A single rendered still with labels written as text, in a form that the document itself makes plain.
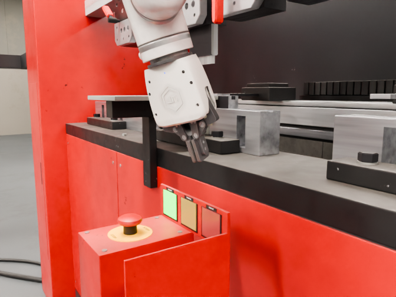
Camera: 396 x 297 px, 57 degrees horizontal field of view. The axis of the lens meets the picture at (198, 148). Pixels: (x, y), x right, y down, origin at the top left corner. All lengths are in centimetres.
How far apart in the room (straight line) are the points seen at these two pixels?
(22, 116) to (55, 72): 831
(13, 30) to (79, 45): 837
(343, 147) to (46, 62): 133
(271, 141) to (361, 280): 37
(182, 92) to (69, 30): 121
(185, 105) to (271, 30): 98
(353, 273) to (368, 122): 23
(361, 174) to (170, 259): 29
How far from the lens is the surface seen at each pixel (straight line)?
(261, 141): 77
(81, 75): 172
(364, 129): 61
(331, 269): 54
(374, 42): 123
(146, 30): 56
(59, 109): 169
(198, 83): 56
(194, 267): 51
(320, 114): 99
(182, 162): 79
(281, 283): 62
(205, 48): 95
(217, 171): 68
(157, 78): 58
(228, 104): 86
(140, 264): 47
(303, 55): 138
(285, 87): 108
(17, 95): 995
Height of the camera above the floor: 101
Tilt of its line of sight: 9 degrees down
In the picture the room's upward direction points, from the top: straight up
